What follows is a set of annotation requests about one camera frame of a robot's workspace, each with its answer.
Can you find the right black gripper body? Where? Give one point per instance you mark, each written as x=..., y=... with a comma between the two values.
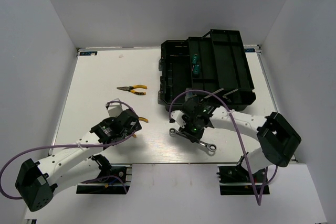
x=191, y=128

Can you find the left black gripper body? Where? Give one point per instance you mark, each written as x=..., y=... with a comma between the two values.
x=136, y=127

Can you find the large silver ratchet wrench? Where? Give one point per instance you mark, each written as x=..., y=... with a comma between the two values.
x=210, y=147

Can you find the green stubby screwdriver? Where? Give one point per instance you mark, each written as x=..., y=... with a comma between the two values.
x=196, y=70
x=195, y=59

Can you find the black plastic toolbox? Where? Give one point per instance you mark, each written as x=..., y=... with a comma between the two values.
x=224, y=70

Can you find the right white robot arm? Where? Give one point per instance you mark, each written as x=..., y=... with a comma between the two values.
x=278, y=140

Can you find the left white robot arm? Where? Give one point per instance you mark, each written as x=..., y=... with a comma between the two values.
x=38, y=182

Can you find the yellow long-nose pliers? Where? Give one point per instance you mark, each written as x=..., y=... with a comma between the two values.
x=143, y=120

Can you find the blue label sticker left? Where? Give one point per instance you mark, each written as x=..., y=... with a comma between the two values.
x=88, y=53

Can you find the blue label sticker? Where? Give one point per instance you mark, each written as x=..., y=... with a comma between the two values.
x=88, y=53
x=250, y=50

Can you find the blue label sticker right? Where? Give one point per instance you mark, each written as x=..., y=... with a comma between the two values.
x=250, y=50

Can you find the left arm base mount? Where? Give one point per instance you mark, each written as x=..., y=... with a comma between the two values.
x=115, y=182

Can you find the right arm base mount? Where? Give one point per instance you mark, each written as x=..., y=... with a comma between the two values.
x=233, y=182

